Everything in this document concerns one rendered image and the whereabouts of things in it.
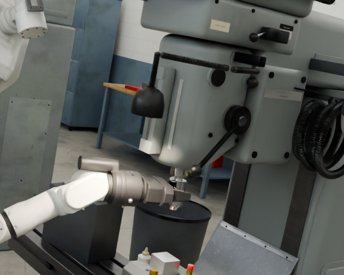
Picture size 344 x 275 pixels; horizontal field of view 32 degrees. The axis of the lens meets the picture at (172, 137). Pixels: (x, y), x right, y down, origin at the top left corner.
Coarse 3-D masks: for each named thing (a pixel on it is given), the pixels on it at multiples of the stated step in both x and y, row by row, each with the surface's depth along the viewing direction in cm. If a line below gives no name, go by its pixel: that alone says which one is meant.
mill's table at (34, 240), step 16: (16, 240) 196; (32, 240) 188; (32, 256) 187; (48, 256) 179; (64, 256) 180; (48, 272) 179; (64, 272) 172; (80, 272) 170; (96, 272) 173; (112, 272) 175
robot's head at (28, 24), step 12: (24, 0) 132; (36, 0) 134; (12, 12) 135; (24, 12) 131; (36, 12) 132; (12, 24) 135; (24, 24) 131; (36, 24) 131; (24, 36) 134; (36, 36) 136
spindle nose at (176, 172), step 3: (171, 168) 152; (171, 171) 151; (174, 171) 151; (177, 171) 150; (180, 171) 150; (183, 171) 150; (186, 171) 151; (171, 174) 151; (174, 174) 151; (177, 174) 150; (180, 174) 150; (183, 174) 151; (183, 177) 151; (186, 177) 152
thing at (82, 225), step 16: (96, 208) 174; (112, 208) 179; (48, 224) 188; (64, 224) 183; (80, 224) 178; (96, 224) 176; (112, 224) 181; (48, 240) 188; (64, 240) 183; (80, 240) 179; (96, 240) 177; (112, 240) 183; (80, 256) 179; (96, 256) 179; (112, 256) 185
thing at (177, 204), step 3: (174, 186) 151; (177, 186) 151; (180, 186) 151; (183, 186) 152; (177, 189) 151; (180, 189) 151; (183, 189) 152; (177, 201) 152; (180, 201) 152; (174, 204) 152; (177, 204) 152; (180, 204) 152
